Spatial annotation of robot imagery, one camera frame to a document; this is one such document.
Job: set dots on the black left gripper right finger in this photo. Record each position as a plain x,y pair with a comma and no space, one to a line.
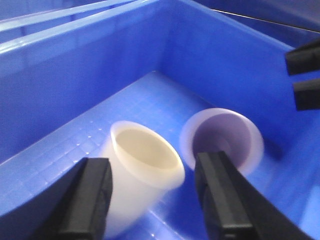
235,210

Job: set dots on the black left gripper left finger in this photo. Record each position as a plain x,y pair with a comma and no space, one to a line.
81,213

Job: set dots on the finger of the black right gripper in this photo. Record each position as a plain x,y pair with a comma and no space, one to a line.
303,59
307,95

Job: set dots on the beige plastic cup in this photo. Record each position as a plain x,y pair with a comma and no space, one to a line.
144,167

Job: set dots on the purple plastic cup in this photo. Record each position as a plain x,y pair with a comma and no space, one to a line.
220,129

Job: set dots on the blue bin lower front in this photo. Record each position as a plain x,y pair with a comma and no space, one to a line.
156,63

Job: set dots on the blue bin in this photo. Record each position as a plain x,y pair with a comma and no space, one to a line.
156,63
20,26

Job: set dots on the blue bin lower left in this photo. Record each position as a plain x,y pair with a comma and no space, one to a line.
20,26

